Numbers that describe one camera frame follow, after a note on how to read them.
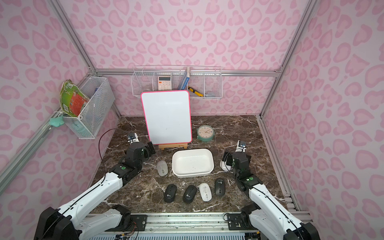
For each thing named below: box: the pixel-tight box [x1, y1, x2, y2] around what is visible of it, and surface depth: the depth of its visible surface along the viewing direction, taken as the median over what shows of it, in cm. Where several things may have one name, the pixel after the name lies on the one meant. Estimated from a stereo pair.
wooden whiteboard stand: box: [158, 143, 188, 150], surface depth 102 cm
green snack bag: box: [60, 79, 90, 117], surface depth 74 cm
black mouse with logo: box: [164, 184, 177, 203], surface depth 83 cm
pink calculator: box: [158, 76, 172, 91], surface depth 97 cm
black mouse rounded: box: [215, 178, 226, 197], surface depth 84 cm
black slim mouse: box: [182, 185, 197, 204], surface depth 83 cm
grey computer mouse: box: [157, 160, 169, 177], surface depth 91 cm
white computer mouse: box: [219, 160, 232, 172], surface depth 92 cm
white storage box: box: [172, 149, 215, 178], surface depth 94 cm
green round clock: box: [196, 125, 215, 142], surface depth 109 cm
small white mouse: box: [198, 182, 213, 202], surface depth 82 cm
